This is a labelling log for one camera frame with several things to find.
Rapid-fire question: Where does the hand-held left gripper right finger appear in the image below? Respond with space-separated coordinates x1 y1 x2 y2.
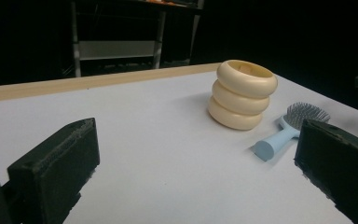
294 119 358 224

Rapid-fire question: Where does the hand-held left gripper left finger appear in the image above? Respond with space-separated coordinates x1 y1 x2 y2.
7 117 101 224

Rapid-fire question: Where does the light blue hairbrush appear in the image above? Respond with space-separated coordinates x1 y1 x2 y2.
253 102 331 162

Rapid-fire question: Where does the cream ringed plastic holder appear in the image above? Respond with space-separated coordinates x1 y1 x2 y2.
207 59 279 132

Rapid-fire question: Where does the metal shelf rack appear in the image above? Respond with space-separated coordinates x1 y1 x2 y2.
69 0 205 78

